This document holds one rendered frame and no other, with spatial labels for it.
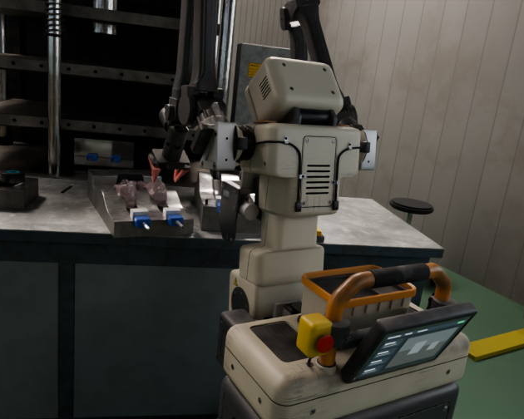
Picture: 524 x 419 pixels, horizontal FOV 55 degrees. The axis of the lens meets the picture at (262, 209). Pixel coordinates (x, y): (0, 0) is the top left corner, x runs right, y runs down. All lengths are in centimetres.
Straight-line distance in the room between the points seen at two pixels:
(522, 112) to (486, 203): 68
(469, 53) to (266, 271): 318
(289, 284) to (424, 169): 313
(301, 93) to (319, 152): 15
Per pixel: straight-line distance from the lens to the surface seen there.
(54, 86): 246
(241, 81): 254
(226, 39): 240
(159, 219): 166
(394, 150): 462
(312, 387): 100
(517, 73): 395
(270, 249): 130
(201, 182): 196
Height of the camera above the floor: 135
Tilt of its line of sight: 15 degrees down
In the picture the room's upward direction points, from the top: 7 degrees clockwise
